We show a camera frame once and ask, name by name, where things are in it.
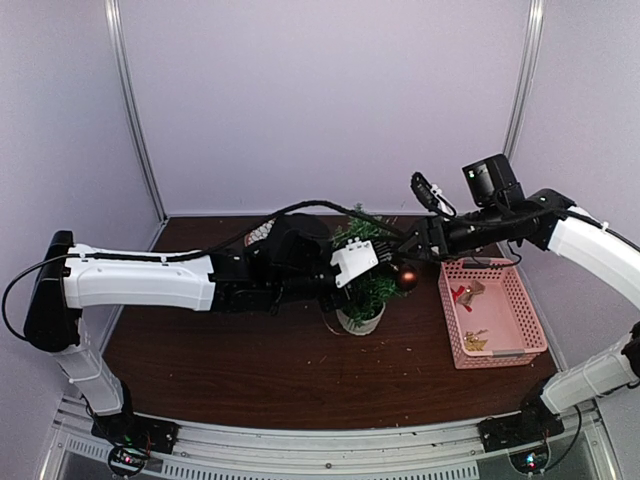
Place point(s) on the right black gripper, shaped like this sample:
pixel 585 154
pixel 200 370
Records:
pixel 424 242

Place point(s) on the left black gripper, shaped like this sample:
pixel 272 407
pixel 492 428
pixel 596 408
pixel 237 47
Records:
pixel 331 304

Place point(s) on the red bauble ornament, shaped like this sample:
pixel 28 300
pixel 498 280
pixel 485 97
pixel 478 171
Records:
pixel 407 278

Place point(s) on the red burlap bow ornament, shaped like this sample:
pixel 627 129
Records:
pixel 465 294

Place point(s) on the small green christmas tree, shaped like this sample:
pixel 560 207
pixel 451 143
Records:
pixel 370 292

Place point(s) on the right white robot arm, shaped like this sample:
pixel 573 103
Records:
pixel 554 224

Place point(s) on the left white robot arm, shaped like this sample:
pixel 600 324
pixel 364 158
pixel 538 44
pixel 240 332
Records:
pixel 76 276

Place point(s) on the patterned ceramic plate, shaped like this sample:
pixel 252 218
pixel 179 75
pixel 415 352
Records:
pixel 259 233

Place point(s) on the pink plastic basket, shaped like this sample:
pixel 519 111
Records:
pixel 504 314

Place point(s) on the gold star ornament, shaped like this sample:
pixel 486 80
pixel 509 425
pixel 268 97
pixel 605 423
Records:
pixel 474 343

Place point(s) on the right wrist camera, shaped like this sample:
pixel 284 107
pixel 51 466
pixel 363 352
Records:
pixel 430 196

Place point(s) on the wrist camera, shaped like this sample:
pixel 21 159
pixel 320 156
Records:
pixel 358 257
pixel 430 196

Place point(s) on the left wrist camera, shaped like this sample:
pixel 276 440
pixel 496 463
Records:
pixel 358 257

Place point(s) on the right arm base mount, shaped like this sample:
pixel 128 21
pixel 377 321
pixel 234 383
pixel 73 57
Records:
pixel 513 431

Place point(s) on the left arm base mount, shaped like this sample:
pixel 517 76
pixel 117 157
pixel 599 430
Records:
pixel 143 433

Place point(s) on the right aluminium frame post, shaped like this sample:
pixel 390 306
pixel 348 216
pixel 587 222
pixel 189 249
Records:
pixel 528 64

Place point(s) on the aluminium frame post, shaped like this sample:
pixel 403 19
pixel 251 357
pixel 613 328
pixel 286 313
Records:
pixel 133 120
pixel 528 64

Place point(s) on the left aluminium frame post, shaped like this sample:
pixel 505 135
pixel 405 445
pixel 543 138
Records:
pixel 133 120

